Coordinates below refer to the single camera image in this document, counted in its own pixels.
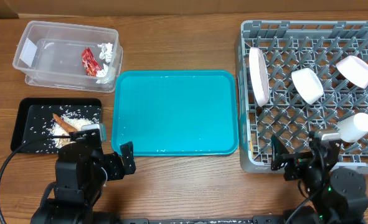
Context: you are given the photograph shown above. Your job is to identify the pink round plate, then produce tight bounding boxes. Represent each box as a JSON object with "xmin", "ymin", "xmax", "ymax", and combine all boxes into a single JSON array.
[{"xmin": 248, "ymin": 47, "xmax": 270, "ymax": 106}]

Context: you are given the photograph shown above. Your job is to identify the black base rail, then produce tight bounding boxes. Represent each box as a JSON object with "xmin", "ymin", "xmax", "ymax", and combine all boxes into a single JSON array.
[{"xmin": 120, "ymin": 215, "xmax": 286, "ymax": 224}]

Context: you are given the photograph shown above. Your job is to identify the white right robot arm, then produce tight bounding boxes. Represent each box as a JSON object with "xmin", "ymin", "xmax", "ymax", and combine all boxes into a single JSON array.
[{"xmin": 271, "ymin": 130, "xmax": 368, "ymax": 223}]

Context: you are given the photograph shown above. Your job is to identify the grey dishwasher rack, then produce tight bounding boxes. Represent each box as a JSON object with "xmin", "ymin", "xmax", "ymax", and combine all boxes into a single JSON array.
[{"xmin": 235, "ymin": 21, "xmax": 368, "ymax": 174}]

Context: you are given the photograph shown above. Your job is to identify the red foil snack wrapper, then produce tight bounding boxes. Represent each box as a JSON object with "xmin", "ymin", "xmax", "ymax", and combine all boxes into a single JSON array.
[{"xmin": 82, "ymin": 48, "xmax": 107, "ymax": 77}]

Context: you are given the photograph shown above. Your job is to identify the pink white bowl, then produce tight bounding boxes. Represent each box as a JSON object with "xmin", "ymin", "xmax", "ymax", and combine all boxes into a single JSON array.
[{"xmin": 336, "ymin": 55, "xmax": 368, "ymax": 89}]

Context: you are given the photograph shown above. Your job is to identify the teal serving tray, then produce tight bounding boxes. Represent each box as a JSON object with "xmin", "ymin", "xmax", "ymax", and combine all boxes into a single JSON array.
[{"xmin": 111, "ymin": 70, "xmax": 239, "ymax": 157}]

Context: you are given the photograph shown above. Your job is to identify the orange carrot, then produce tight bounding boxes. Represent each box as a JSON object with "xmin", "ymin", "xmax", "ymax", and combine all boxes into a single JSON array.
[{"xmin": 52, "ymin": 113, "xmax": 77, "ymax": 133}]

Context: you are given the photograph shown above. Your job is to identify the white napkin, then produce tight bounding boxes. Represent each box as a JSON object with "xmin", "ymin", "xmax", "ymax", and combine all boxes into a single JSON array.
[{"xmin": 97, "ymin": 43, "xmax": 113, "ymax": 63}]

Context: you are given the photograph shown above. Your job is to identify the cream bowl with leftovers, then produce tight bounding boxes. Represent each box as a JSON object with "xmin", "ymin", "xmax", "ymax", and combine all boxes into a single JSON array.
[{"xmin": 291, "ymin": 68, "xmax": 324, "ymax": 105}]

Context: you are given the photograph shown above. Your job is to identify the small white cup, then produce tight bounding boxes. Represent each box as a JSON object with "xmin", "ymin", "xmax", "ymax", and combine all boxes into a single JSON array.
[{"xmin": 337, "ymin": 113, "xmax": 368, "ymax": 142}]

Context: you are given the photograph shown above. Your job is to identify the black food waste tray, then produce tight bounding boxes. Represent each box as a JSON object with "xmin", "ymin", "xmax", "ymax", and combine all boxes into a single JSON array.
[{"xmin": 11, "ymin": 98, "xmax": 102, "ymax": 154}]

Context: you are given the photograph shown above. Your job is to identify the clear plastic waste bin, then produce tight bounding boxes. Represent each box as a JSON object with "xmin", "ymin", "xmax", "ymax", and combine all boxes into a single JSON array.
[{"xmin": 12, "ymin": 21, "xmax": 123, "ymax": 93}]

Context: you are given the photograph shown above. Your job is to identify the rice and meat leftovers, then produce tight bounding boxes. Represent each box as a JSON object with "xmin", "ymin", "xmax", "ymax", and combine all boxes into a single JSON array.
[{"xmin": 48, "ymin": 113, "xmax": 94, "ymax": 136}]

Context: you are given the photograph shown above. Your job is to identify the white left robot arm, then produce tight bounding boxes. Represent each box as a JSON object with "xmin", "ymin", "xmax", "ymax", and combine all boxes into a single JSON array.
[{"xmin": 31, "ymin": 142, "xmax": 136, "ymax": 224}]

